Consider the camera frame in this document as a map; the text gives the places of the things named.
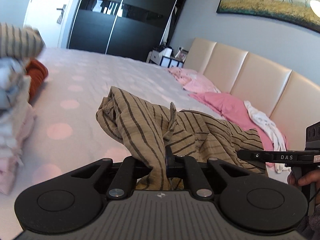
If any beige striped shirt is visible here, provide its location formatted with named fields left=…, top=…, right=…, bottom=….
left=96, top=87, right=264, bottom=190

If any beige striped garment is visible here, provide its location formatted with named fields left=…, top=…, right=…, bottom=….
left=0, top=23, right=45, bottom=59

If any pile of folded clothes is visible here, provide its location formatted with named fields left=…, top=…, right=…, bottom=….
left=1, top=57, right=35, bottom=195

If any person's right hand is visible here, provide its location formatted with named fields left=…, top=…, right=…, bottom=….
left=287, top=169, right=320, bottom=189

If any white patterned garment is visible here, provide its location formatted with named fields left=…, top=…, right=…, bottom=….
left=243, top=100, right=292, bottom=173

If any beige padded headboard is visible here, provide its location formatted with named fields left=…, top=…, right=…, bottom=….
left=183, top=38, right=319, bottom=150

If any purple fleece sleeve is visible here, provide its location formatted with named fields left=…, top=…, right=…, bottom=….
left=297, top=204, right=320, bottom=240

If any dark pink pillow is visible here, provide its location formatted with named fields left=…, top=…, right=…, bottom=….
left=189, top=92, right=274, bottom=151

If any light pink pillow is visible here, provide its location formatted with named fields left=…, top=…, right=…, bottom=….
left=168, top=67, right=221, bottom=94

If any white bedside table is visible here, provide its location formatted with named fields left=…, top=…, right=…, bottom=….
left=146, top=46, right=189, bottom=68

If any polka dot bed cover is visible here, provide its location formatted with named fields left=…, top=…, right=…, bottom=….
left=1, top=48, right=213, bottom=239

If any black sliding wardrobe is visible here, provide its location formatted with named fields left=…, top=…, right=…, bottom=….
left=67, top=0, right=177, bottom=61

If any rust red knitted garment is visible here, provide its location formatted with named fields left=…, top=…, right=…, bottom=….
left=25, top=59, right=48, bottom=102

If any white door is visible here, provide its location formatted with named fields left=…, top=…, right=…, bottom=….
left=23, top=0, right=73, bottom=48

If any landscape wall painting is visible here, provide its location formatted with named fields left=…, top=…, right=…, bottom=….
left=216, top=0, right=319, bottom=33

